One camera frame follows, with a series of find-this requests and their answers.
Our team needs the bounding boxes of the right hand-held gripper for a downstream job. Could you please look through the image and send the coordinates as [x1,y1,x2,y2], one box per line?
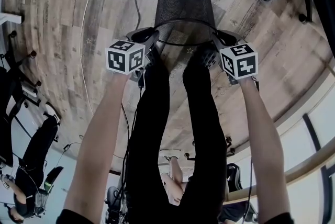
[210,30,259,85]

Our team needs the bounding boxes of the person's left forearm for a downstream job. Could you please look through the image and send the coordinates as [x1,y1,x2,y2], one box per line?
[64,72,129,215]

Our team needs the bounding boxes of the black mesh waste bin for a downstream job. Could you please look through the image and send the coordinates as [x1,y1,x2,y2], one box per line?
[153,0,219,47]

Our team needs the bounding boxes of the person's black shirt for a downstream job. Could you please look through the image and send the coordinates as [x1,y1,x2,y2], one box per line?
[56,208,296,224]

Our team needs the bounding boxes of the person's black trousers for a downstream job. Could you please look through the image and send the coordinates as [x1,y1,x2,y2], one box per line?
[125,52,228,224]

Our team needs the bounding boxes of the person's right black clog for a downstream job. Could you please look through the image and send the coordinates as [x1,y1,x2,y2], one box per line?
[192,46,220,69]

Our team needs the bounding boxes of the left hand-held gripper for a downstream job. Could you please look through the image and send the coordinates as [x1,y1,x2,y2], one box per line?
[105,28,161,87]

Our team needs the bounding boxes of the white desk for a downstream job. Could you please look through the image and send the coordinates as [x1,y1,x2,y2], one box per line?
[0,12,22,25]

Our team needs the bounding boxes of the black and green device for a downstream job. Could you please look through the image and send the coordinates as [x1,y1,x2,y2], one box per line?
[43,166,65,192]

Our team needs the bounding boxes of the person's right forearm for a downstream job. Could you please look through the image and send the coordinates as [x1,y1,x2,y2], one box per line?
[239,79,291,218]

